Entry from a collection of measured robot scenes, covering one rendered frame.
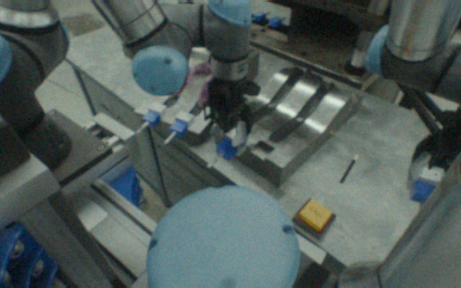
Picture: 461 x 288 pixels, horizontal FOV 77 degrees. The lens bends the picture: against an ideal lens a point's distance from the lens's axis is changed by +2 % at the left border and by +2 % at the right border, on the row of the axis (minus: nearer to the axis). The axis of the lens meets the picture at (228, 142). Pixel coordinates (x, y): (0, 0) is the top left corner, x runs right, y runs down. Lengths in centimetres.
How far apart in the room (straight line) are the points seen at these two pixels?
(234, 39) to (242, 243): 40
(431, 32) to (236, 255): 34
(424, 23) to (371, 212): 56
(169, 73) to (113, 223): 35
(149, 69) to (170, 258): 27
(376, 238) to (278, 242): 62
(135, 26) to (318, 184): 65
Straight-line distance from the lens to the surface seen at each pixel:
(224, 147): 73
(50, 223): 37
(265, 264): 21
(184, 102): 104
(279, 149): 82
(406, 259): 19
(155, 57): 41
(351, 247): 80
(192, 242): 23
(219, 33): 54
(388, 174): 98
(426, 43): 45
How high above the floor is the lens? 146
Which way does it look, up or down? 44 degrees down
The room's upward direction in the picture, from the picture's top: straight up
